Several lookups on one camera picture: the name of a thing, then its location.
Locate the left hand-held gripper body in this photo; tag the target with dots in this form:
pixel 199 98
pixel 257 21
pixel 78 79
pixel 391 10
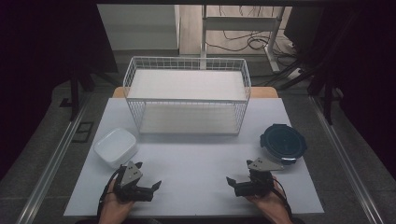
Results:
pixel 132 183

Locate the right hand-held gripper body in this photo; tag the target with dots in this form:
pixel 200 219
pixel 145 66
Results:
pixel 257 183

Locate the white square lidded container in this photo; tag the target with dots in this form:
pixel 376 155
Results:
pixel 115 146

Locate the round container dark blue lid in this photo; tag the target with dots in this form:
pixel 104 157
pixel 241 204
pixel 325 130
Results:
pixel 282 142

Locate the person's right hand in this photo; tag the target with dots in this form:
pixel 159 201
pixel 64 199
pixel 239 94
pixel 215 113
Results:
pixel 272 203

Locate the person's left hand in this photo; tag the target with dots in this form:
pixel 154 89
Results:
pixel 113 210

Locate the white table cover sheet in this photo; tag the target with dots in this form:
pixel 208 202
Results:
pixel 193 174

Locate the wooden table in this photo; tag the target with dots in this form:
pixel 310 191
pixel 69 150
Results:
pixel 264 92

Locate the black stand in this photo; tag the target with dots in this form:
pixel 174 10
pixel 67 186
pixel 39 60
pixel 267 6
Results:
pixel 74 93
pixel 327 93

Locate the white cabinet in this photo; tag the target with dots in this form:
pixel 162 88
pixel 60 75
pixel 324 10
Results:
pixel 140 28

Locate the metal floor rail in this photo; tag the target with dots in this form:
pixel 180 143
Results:
pixel 49 168
pixel 342 161

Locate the white metal desk frame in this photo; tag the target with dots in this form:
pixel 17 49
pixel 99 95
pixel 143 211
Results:
pixel 239 25

